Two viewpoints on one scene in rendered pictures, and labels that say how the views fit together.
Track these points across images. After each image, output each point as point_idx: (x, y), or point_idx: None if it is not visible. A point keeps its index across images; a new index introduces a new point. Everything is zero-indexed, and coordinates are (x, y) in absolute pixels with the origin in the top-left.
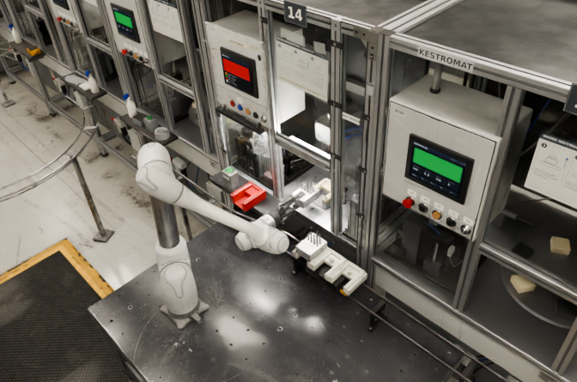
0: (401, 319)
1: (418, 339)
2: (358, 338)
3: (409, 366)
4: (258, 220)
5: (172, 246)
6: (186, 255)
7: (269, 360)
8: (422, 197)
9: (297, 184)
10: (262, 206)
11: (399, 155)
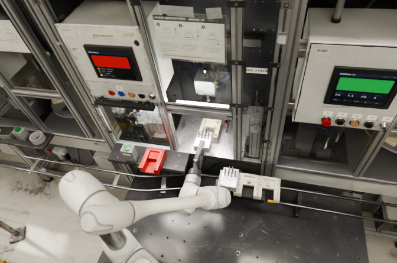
0: (308, 196)
1: (328, 204)
2: (293, 227)
3: (338, 229)
4: (187, 182)
5: (123, 244)
6: (136, 241)
7: None
8: (338, 114)
9: (182, 132)
10: (168, 163)
11: (317, 88)
